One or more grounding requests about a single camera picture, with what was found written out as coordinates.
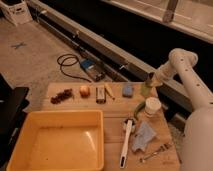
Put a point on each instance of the green plastic cup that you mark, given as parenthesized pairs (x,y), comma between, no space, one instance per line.
(145,90)

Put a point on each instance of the white plastic jar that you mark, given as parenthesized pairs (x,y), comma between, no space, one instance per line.
(152,106)

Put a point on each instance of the dark metal cup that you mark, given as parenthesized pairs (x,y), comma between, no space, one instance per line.
(149,81)

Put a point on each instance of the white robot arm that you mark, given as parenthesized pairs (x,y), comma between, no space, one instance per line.
(197,147)

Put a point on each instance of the yellow plastic tray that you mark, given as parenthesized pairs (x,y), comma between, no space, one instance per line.
(60,141)

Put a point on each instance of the dark rectangular box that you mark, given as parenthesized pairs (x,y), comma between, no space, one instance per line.
(100,95)

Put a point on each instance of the blue power device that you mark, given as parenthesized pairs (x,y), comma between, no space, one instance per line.
(93,70)

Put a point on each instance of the blue sponge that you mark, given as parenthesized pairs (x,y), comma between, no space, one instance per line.
(127,90)

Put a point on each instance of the orange apple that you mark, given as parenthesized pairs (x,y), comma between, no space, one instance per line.
(84,91)

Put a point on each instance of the bunch of dark grapes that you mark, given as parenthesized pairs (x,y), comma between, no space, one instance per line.
(62,96)

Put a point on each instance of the wooden board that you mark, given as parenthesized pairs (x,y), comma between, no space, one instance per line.
(115,112)

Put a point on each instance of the blue crumpled cloth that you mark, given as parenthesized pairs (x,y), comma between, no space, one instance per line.
(143,136)

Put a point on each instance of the metal fork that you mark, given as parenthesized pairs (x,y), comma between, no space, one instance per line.
(161,149)

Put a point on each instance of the black equipment at left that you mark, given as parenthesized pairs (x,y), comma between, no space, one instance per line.
(12,104)

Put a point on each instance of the white cardboard box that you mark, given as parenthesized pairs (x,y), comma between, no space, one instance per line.
(17,14)

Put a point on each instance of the white handled brush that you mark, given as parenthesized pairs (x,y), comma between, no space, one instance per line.
(123,156)

